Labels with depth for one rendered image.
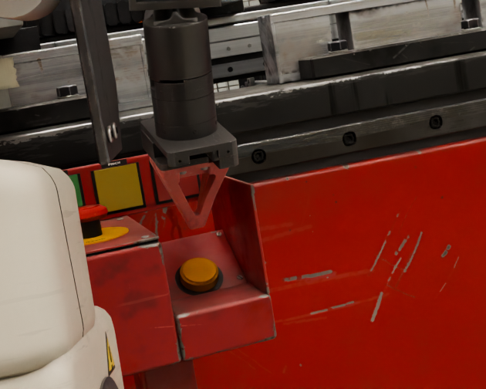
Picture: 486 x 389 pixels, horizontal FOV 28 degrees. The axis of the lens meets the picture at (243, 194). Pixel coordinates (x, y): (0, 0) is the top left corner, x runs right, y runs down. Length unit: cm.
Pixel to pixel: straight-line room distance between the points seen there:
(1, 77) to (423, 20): 59
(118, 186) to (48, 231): 57
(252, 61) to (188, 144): 74
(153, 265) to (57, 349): 44
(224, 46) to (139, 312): 77
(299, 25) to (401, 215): 29
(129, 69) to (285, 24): 22
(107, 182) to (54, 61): 30
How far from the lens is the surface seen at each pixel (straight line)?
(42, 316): 44
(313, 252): 123
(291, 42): 133
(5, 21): 101
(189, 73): 85
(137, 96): 128
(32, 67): 126
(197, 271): 96
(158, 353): 89
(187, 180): 103
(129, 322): 88
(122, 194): 102
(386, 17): 139
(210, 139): 87
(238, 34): 158
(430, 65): 127
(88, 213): 91
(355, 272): 126
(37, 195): 44
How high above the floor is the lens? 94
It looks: 9 degrees down
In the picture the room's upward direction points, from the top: 9 degrees counter-clockwise
